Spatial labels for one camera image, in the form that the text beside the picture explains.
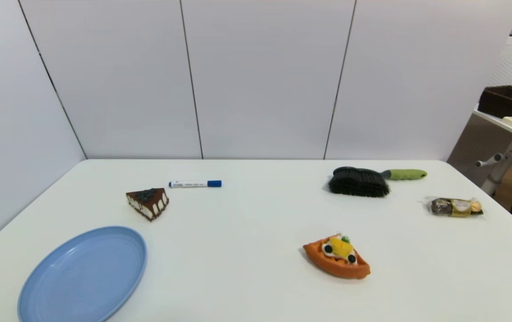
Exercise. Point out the orange triangle fruit bread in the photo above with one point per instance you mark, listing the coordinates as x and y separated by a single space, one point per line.
332 266

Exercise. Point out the white marker blue cap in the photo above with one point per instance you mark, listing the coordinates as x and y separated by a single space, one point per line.
191 184

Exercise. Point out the chocolate cake slice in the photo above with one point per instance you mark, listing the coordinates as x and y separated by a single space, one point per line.
148 203

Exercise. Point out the wrapped gold chocolates pack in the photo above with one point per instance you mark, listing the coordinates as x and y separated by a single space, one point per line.
457 207

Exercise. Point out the blue round plate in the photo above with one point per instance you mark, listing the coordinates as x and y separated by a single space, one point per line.
81 277

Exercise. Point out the dark woven basket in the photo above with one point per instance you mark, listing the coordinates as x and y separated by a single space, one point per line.
506 102

